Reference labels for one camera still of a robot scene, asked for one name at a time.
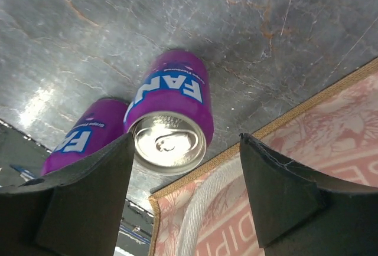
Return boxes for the purple soda can front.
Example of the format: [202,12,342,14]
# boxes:
[41,98,128,175]

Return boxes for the purple soda can rear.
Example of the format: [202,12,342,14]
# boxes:
[123,50,214,176]

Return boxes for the tan canvas tote bag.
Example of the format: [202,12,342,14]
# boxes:
[149,60,377,255]

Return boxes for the purple soda can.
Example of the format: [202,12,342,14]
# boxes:
[123,50,214,176]
[41,98,128,175]

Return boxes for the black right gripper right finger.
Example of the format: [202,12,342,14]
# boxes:
[240,133,377,255]

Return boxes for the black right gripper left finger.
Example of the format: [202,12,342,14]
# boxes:
[1,134,134,255]

